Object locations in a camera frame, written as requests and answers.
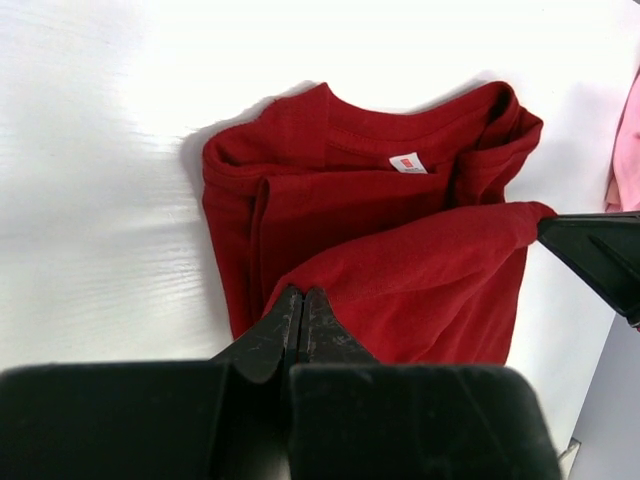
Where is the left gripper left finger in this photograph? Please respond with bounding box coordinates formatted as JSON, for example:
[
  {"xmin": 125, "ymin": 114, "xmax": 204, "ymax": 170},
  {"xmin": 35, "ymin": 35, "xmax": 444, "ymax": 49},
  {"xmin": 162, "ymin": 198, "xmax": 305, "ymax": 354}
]
[{"xmin": 211, "ymin": 286, "xmax": 304, "ymax": 384}]

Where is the pink t shirt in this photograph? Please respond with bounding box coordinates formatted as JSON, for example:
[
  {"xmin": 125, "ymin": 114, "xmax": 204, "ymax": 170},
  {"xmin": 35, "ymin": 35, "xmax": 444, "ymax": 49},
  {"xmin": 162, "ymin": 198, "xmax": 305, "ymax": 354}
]
[{"xmin": 604, "ymin": 73, "xmax": 639, "ymax": 213}]

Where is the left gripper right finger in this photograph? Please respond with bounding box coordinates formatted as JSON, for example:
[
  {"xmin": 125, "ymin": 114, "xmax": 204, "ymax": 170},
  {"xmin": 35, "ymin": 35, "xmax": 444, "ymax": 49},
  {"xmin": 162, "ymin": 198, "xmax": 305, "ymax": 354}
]
[{"xmin": 297, "ymin": 287, "xmax": 379, "ymax": 364}]

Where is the red t shirt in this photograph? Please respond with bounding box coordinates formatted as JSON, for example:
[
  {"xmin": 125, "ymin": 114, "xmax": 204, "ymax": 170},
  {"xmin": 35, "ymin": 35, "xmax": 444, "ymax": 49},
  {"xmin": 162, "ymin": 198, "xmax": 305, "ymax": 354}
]
[{"xmin": 202, "ymin": 81, "xmax": 552, "ymax": 365}]

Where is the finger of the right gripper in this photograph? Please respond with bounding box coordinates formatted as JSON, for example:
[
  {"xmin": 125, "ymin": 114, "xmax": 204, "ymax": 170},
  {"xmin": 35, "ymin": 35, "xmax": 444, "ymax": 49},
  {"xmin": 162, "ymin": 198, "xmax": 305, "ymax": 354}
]
[{"xmin": 537, "ymin": 211, "xmax": 639, "ymax": 329}]

